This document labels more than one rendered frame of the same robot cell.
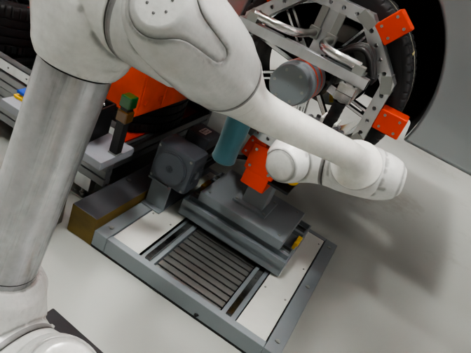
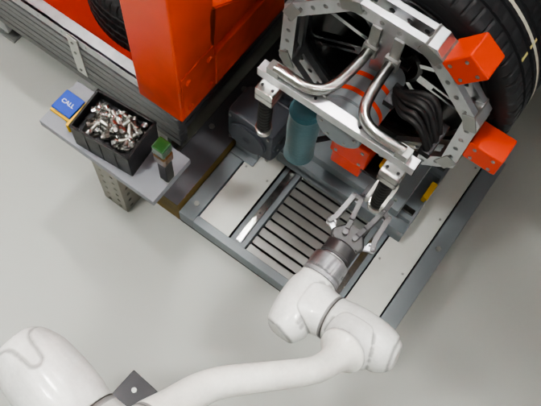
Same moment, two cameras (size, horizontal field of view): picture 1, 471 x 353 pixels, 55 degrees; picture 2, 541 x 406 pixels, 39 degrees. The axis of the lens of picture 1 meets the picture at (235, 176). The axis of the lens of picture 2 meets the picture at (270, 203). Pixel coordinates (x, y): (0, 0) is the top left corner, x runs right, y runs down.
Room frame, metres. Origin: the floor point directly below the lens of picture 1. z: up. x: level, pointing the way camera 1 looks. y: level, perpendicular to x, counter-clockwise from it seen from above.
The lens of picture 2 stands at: (0.50, -0.12, 2.45)
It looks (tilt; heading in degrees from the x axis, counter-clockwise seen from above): 68 degrees down; 14
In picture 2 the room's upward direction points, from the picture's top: 7 degrees clockwise
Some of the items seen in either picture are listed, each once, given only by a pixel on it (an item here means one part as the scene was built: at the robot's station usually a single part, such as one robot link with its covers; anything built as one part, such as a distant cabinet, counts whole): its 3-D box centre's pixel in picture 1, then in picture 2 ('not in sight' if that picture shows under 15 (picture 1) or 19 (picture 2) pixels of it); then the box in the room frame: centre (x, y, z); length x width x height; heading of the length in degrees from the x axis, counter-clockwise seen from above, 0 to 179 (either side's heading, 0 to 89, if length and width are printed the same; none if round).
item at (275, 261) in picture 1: (247, 218); (367, 156); (1.70, -0.12, 0.13); 0.50 x 0.36 x 0.10; 75
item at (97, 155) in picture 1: (68, 127); (114, 142); (1.31, 0.58, 0.44); 0.43 x 0.17 x 0.03; 75
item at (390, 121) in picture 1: (390, 122); (489, 148); (1.46, -0.39, 0.85); 0.09 x 0.08 x 0.07; 75
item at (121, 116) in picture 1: (125, 115); (163, 155); (1.26, 0.39, 0.59); 0.04 x 0.04 x 0.04; 75
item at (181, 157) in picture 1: (191, 166); (283, 104); (1.72, 0.19, 0.26); 0.42 x 0.18 x 0.35; 165
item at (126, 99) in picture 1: (128, 101); (162, 147); (1.26, 0.39, 0.64); 0.04 x 0.04 x 0.04; 75
